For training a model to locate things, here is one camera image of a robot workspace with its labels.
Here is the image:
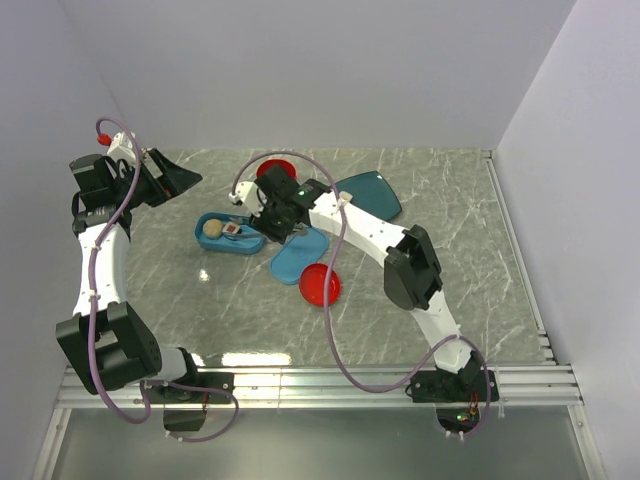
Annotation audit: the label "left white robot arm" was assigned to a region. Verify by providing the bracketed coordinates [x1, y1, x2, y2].
[56, 149, 203, 402]

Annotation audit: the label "red ribbed cup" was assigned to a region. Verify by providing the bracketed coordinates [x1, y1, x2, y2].
[256, 158, 297, 180]

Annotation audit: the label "metal food tongs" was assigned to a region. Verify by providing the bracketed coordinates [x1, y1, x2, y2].
[222, 215, 310, 241]

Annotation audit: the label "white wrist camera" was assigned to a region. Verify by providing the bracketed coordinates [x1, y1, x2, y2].
[228, 181, 262, 211]
[97, 132, 136, 163]

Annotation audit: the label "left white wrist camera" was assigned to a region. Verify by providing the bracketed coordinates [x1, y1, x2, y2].
[97, 132, 136, 163]

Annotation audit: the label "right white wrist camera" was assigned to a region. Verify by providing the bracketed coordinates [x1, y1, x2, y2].
[228, 181, 262, 211]

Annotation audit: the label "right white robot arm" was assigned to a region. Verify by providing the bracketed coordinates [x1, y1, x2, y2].
[229, 166, 483, 400]

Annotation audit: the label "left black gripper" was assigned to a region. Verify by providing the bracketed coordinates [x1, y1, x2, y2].
[110, 148, 201, 209]

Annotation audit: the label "blue lunch box lid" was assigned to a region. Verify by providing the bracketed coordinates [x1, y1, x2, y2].
[269, 228, 329, 285]

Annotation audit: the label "blue lunch box base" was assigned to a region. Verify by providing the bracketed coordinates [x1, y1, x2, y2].
[194, 212, 266, 255]

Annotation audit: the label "white steamed bun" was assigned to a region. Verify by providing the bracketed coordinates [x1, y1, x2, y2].
[202, 218, 225, 239]

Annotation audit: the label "red round cup lid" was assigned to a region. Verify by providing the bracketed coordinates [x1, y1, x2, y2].
[298, 263, 341, 307]

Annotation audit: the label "dark teal square plate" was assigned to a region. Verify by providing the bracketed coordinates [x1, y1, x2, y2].
[336, 171, 402, 221]

